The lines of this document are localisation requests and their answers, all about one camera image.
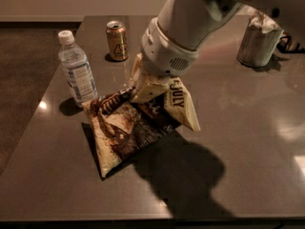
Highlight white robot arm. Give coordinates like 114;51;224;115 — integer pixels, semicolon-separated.
132;0;305;103

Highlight brown chip bag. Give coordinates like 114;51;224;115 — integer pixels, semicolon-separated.
83;77;200;177

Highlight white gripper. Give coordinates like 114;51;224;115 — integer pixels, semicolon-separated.
130;17;198;103

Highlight grey metal napkin cup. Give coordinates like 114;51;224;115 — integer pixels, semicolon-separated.
236;22;283;68

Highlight white crumpled paper napkins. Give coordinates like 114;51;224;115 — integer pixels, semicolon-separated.
247;7;280;33

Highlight gold soda can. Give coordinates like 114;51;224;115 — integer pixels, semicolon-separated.
106;20;129;61

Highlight clear plastic water bottle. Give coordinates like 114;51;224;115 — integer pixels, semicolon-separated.
58;31;97;107

